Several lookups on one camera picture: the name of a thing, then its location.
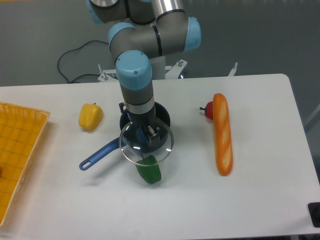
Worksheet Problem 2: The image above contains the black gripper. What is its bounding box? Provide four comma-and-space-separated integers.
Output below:
119, 102, 160, 146

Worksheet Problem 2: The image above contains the glass pot lid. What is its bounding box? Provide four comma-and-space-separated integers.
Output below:
119, 118, 174, 167

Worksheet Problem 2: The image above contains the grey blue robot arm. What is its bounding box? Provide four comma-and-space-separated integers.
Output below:
86, 0, 202, 145

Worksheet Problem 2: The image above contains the dark blue saucepan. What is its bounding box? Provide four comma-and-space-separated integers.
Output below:
79, 102, 171, 171

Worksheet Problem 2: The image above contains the green bell pepper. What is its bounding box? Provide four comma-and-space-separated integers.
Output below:
136, 155, 162, 185

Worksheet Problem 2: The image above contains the yellow bell pepper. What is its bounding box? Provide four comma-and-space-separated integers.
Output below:
78, 103, 104, 132

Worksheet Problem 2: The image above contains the red tomato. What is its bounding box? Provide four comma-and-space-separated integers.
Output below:
199, 101, 214, 121

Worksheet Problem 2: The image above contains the orange baguette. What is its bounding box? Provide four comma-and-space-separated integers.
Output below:
212, 93, 233, 177

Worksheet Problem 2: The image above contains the yellow plastic basket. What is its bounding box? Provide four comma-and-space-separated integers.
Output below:
0, 102, 50, 226

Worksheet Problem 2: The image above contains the black object at table edge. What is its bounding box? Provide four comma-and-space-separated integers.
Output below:
307, 202, 320, 228

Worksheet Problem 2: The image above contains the black floor cable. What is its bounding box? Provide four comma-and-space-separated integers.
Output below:
57, 39, 111, 84

